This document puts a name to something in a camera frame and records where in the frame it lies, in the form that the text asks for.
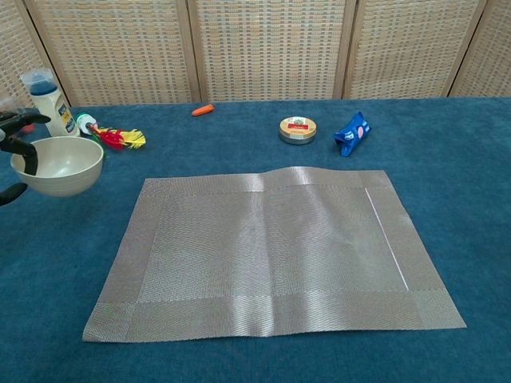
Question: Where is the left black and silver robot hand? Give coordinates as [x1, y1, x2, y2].
[0, 112, 52, 207]

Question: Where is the white ceramic bowl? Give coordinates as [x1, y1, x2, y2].
[10, 136, 105, 198]

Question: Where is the brown woven placemat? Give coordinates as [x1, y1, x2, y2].
[81, 165, 468, 343]

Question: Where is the cream squeeze bottle blue cap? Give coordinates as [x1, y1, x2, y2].
[22, 68, 82, 139]

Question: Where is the colourful feather shuttlecock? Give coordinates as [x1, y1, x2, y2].
[75, 113, 147, 153]

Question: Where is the woven bamboo folding screen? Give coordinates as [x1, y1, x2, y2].
[0, 0, 511, 108]

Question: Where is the round gold tin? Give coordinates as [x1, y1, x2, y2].
[278, 116, 319, 145]

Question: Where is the blue snack packet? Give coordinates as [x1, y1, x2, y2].
[331, 111, 372, 158]

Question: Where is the blue felt table cover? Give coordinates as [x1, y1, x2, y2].
[0, 97, 511, 383]

